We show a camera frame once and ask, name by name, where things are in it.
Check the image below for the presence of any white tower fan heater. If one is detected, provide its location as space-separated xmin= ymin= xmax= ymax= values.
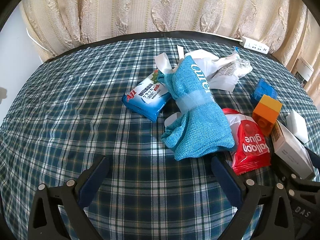
xmin=293 ymin=57 xmax=314 ymax=88

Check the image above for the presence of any blue white cracker packet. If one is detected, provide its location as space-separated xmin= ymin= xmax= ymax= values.
xmin=121 ymin=70 xmax=171 ymax=122

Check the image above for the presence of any white power strip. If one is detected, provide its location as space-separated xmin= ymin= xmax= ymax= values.
xmin=240 ymin=36 xmax=270 ymax=55

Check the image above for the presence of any red balloon glue packet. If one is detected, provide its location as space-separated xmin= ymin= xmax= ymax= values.
xmin=223 ymin=108 xmax=271 ymax=175

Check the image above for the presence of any beige patterned curtain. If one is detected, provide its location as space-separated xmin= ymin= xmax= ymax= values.
xmin=20 ymin=0 xmax=319 ymax=104

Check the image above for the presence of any white plastic packet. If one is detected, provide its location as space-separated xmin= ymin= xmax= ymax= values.
xmin=154 ymin=45 xmax=253 ymax=93

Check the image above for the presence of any white medicine box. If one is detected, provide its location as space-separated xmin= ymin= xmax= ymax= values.
xmin=271 ymin=121 xmax=315 ymax=179

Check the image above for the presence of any dark blue snack packet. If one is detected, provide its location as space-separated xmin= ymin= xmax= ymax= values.
xmin=250 ymin=78 xmax=278 ymax=107

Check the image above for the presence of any orange yellow toy block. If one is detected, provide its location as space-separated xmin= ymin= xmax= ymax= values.
xmin=252 ymin=95 xmax=283 ymax=137

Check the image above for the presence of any white sponge block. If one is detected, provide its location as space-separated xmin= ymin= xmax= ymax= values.
xmin=286 ymin=110 xmax=309 ymax=144

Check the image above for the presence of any teal towel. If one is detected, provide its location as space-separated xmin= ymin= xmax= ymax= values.
xmin=157 ymin=56 xmax=235 ymax=161

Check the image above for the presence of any plaid blue tablecloth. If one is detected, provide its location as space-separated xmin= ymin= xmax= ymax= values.
xmin=0 ymin=37 xmax=320 ymax=240

